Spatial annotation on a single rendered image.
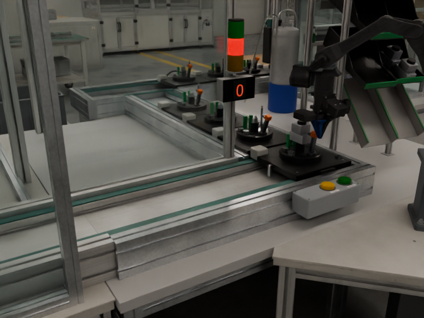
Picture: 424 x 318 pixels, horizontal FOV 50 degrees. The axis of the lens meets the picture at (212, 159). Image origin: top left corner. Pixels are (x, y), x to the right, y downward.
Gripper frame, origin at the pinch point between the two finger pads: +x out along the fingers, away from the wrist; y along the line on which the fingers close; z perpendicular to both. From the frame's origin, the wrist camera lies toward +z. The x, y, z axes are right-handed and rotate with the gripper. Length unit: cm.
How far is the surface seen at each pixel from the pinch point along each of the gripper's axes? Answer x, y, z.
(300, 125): 0.8, -1.9, -6.9
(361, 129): 4.0, 20.2, -0.6
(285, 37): -17, 55, -83
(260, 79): 14, 73, -126
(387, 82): -11.1, 28.6, 0.8
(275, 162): 12.3, -10.5, -8.5
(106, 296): 23, -77, 14
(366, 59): -16.5, 34.2, -13.8
